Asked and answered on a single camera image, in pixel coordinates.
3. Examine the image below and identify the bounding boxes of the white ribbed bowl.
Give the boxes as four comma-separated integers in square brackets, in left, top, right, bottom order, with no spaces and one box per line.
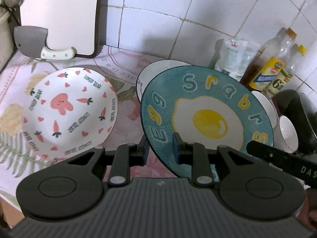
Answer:
[251,91,278,129]
[273,115,299,154]

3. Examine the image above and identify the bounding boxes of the teal fried egg plate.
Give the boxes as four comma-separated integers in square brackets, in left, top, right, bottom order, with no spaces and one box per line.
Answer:
[140,66,274,177]

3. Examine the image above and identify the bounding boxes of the white plate pink rabbit carrots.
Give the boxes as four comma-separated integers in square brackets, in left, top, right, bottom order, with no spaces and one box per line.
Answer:
[22,67,118,162]

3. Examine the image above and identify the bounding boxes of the white plate with sun drawing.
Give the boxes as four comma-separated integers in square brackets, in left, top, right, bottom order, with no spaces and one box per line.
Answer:
[136,60,190,102]

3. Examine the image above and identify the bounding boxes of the floral tablecloth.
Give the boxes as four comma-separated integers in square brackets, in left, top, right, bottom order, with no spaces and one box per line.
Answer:
[1,46,159,207]

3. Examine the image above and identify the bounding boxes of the black wok with glass lid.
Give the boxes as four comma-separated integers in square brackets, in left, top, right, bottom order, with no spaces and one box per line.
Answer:
[272,90,316,156]

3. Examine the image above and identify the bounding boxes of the vinegar bottle yellow cap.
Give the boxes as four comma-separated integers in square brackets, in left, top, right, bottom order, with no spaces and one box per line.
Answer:
[264,44,307,98]

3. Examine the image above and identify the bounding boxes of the white plastic salt bag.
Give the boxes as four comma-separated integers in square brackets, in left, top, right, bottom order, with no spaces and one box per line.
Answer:
[214,38,260,82]

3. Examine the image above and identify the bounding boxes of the oil bottle yellow label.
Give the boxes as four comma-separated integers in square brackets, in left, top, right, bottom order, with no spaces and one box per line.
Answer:
[240,28,297,91]

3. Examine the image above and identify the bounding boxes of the white cutting board black rim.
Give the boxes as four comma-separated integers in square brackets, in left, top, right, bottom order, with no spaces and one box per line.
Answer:
[20,0,100,58]

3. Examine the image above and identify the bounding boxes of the white rice cooker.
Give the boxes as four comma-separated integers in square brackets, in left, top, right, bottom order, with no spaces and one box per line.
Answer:
[0,8,13,69]

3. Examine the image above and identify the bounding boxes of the cleaver with white handle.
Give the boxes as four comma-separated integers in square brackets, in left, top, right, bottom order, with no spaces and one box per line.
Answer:
[13,26,75,60]

